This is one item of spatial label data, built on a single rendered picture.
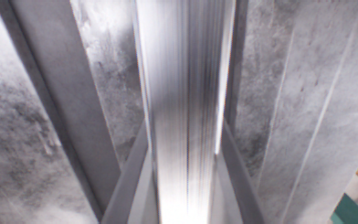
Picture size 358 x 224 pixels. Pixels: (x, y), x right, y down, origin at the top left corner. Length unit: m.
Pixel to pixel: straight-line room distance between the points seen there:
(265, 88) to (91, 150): 0.16
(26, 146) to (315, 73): 0.24
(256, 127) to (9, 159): 0.20
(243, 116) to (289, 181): 0.13
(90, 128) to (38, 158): 0.05
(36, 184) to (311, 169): 0.28
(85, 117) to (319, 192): 0.29
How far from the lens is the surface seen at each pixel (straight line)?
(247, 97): 0.16
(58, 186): 0.22
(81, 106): 0.17
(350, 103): 0.24
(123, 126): 0.16
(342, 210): 1.03
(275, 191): 0.28
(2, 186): 0.23
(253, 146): 0.20
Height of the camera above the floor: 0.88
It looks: 58 degrees down
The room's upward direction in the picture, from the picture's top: 166 degrees clockwise
